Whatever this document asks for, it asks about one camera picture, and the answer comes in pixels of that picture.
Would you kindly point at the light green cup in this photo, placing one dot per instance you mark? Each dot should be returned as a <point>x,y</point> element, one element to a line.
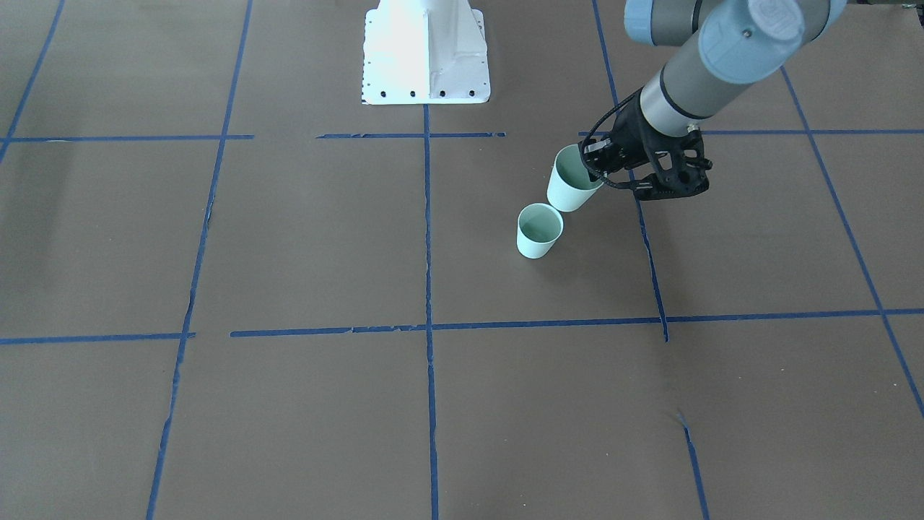
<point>539,226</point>
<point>570,183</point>

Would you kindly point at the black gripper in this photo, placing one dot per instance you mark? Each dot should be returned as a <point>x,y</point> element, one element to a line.
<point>634,137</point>

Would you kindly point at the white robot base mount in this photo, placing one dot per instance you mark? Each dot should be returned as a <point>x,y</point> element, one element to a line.
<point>417,52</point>

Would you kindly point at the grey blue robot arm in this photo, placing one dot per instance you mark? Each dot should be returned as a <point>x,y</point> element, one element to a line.
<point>722,48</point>

